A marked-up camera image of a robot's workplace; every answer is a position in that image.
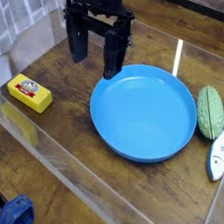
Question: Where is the blue round tray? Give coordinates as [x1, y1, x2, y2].
[90, 64, 197, 164]

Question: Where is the white blue toy fish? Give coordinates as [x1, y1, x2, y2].
[207, 129, 224, 181]

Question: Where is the green toy bitter gourd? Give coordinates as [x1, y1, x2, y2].
[197, 86, 224, 139]

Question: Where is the yellow toy brick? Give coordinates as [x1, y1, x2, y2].
[7, 74, 53, 114]

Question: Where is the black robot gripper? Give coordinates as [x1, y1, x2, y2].
[64, 0, 135, 80]

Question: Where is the clear acrylic barrier wall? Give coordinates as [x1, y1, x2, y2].
[0, 0, 224, 224]

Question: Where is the white grid curtain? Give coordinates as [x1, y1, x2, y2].
[0, 0, 65, 56]

